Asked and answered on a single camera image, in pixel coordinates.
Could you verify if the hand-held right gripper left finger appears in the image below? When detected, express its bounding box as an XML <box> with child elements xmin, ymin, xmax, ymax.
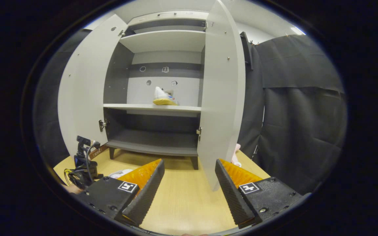
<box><xmin>76</xmin><ymin>159</ymin><xmax>165</xmax><ymax>227</ymax></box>

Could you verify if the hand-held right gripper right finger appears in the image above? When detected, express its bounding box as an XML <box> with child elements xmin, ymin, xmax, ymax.
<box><xmin>215</xmin><ymin>159</ymin><xmax>304</xmax><ymax>229</ymax></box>

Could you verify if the white yellow-soled shoe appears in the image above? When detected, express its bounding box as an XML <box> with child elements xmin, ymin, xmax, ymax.
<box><xmin>153</xmin><ymin>86</ymin><xmax>179</xmax><ymax>106</ymax></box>
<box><xmin>109</xmin><ymin>168</ymin><xmax>134</xmax><ymax>179</ymax></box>

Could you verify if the white shoe cabinet door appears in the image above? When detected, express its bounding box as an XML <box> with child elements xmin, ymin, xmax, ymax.
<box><xmin>58</xmin><ymin>14</ymin><xmax>129</xmax><ymax>157</ymax></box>
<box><xmin>197</xmin><ymin>0</ymin><xmax>246</xmax><ymax>191</ymax></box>

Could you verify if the white shoe cabinet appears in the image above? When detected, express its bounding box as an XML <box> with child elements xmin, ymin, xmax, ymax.
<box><xmin>102</xmin><ymin>10</ymin><xmax>209</xmax><ymax>170</ymax></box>

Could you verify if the black backdrop cloth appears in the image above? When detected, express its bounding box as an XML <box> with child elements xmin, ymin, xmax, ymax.
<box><xmin>33</xmin><ymin>29</ymin><xmax>347</xmax><ymax>195</ymax></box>

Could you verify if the black cable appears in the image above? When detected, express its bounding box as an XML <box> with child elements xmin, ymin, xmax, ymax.
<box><xmin>85</xmin><ymin>142</ymin><xmax>101</xmax><ymax>184</ymax></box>

